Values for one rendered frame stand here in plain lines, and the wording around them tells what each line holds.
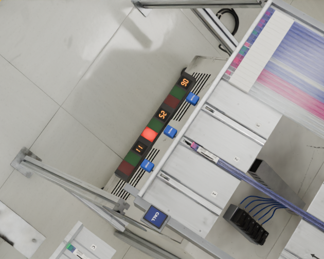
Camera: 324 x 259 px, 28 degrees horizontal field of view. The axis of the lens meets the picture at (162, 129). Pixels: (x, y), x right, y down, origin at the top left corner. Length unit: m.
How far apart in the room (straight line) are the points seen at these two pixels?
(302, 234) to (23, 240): 1.06
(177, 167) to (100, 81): 0.78
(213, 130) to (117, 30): 0.81
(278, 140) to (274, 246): 0.35
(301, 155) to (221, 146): 0.53
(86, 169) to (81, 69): 0.37
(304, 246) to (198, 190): 0.30
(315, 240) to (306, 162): 0.56
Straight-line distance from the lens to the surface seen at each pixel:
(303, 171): 2.20
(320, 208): 1.70
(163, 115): 1.73
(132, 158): 1.70
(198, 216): 1.66
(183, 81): 1.76
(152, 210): 1.61
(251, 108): 1.74
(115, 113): 2.42
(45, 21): 2.27
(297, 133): 2.14
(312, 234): 1.69
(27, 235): 2.35
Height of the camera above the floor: 2.06
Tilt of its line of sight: 54 degrees down
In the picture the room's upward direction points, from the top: 105 degrees clockwise
